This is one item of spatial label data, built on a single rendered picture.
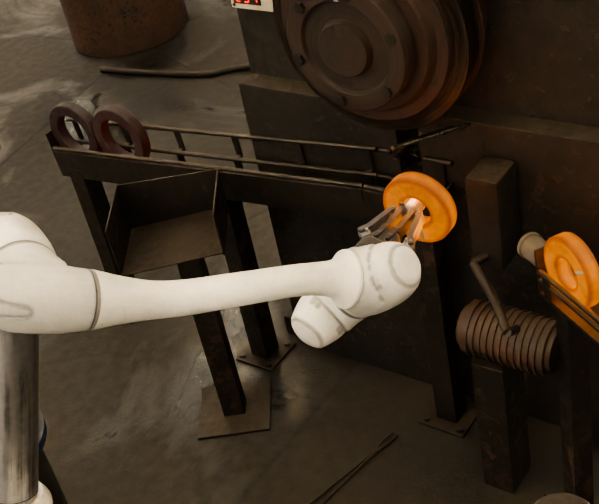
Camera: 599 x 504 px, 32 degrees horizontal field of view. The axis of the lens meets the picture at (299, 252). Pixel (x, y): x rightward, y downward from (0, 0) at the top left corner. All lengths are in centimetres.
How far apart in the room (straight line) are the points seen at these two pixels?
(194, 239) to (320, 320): 80
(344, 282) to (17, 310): 53
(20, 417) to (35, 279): 37
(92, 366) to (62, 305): 165
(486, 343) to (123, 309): 91
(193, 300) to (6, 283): 31
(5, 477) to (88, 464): 100
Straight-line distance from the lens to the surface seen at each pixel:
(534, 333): 230
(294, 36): 224
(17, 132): 479
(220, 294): 175
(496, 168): 231
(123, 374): 325
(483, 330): 233
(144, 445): 300
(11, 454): 200
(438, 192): 210
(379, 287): 176
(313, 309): 189
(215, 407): 303
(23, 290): 167
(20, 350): 189
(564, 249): 212
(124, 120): 293
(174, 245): 263
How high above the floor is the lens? 205
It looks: 36 degrees down
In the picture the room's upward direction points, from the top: 13 degrees counter-clockwise
